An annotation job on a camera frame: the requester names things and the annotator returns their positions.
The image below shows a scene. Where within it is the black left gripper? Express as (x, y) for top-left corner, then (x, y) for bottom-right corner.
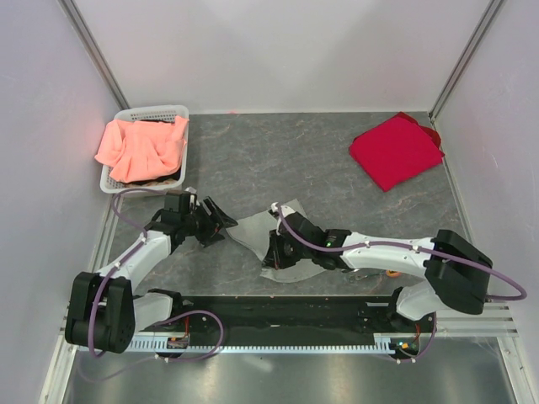
(181, 197), (237, 248)

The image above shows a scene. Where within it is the grey cloth napkin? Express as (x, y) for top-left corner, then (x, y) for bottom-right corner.
(227, 211), (325, 284)

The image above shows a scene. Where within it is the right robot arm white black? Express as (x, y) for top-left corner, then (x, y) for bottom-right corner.
(263, 205), (492, 332)

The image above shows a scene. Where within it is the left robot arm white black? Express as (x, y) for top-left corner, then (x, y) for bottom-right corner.
(64, 191), (237, 355)

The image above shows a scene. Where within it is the red folded napkin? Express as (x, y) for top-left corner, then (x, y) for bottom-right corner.
(349, 112), (445, 192)

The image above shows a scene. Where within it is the white plastic basket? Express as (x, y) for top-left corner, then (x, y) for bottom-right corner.
(100, 105), (189, 194)

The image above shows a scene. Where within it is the silver spoon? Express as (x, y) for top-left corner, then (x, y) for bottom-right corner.
(347, 272), (386, 283)

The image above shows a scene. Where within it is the salmon pink cloth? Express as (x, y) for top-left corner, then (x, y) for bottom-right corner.
(95, 115), (189, 183)

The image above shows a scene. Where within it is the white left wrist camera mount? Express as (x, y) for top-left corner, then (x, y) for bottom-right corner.
(184, 187), (198, 210)

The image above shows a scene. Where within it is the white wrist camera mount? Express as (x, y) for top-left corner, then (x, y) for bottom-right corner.
(269, 202), (296, 218)
(184, 187), (198, 210)

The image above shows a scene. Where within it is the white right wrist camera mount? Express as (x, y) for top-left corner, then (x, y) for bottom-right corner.
(269, 202), (296, 218)

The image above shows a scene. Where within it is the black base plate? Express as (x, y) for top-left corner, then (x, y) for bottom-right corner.
(138, 295), (439, 338)

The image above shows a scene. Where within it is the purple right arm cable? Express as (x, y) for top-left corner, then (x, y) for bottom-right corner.
(271, 201), (528, 303)

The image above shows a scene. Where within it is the white slotted cable duct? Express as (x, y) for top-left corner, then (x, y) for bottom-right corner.
(125, 333), (416, 354)

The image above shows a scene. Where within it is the right aluminium frame post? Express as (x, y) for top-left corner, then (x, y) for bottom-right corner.
(428, 0), (506, 125)

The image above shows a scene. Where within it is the aluminium frame post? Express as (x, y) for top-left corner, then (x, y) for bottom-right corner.
(428, 0), (506, 125)
(58, 0), (131, 110)

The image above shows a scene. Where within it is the left aluminium frame post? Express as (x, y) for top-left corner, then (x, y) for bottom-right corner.
(58, 0), (131, 110)

